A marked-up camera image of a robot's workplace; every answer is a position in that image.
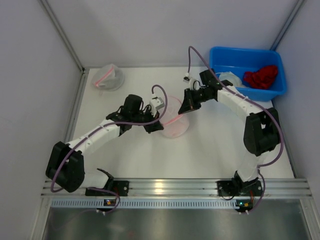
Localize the white bra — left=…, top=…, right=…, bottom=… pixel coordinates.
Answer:
left=216, top=71, right=246, bottom=88

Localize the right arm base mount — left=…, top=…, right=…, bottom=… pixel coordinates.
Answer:
left=217, top=178, right=263, bottom=200

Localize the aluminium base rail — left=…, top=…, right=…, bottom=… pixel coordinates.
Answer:
left=41, top=178, right=312, bottom=200

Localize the pink-trimmed mesh laundry bag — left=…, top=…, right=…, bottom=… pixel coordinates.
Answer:
left=92, top=64, right=126, bottom=92

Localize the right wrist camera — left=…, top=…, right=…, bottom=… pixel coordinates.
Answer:
left=183, top=72, right=197, bottom=90

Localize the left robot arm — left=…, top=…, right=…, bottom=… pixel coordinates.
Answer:
left=45, top=94, right=168, bottom=193

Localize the blue plastic bin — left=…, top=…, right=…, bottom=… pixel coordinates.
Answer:
left=209, top=46, right=287, bottom=102

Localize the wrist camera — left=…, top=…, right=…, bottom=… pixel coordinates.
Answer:
left=183, top=72, right=197, bottom=90
left=149, top=94, right=165, bottom=115

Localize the slotted cable duct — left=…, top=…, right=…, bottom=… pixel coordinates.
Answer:
left=51, top=198, right=252, bottom=210

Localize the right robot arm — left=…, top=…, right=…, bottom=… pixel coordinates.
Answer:
left=178, top=70, right=281, bottom=184

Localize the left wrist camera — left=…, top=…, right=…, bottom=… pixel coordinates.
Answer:
left=149, top=94, right=165, bottom=115

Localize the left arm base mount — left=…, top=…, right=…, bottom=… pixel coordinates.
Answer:
left=85, top=179, right=130, bottom=197

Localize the red bra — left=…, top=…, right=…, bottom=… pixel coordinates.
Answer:
left=243, top=65, right=279, bottom=90

